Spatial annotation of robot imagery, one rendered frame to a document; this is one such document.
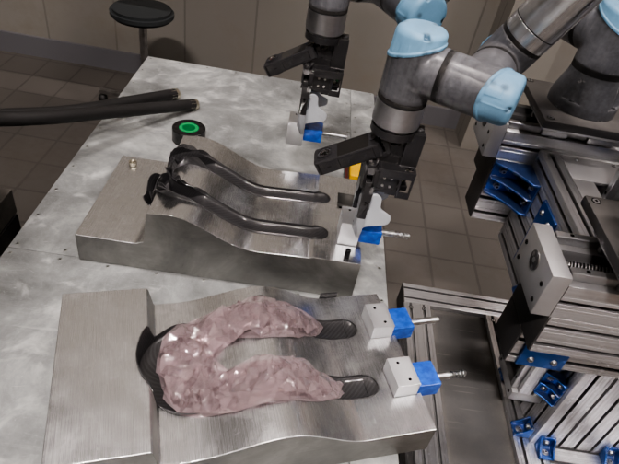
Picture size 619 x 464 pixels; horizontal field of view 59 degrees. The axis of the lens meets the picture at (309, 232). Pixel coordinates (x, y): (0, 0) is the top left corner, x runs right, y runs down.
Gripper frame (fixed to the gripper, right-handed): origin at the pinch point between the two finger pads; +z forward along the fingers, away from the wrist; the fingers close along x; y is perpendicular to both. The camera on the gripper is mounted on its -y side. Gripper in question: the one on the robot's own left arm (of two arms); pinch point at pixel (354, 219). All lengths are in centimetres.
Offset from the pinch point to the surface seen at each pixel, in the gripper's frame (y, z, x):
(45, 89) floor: -151, 97, 192
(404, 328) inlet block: 9.7, 6.1, -18.2
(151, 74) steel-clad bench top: -56, 15, 70
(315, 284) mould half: -4.9, 10.6, -7.0
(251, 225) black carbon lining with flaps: -18.2, 5.5, 0.4
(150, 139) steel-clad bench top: -47, 14, 36
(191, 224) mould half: -27.7, 1.2, -6.9
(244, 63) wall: -48, 79, 228
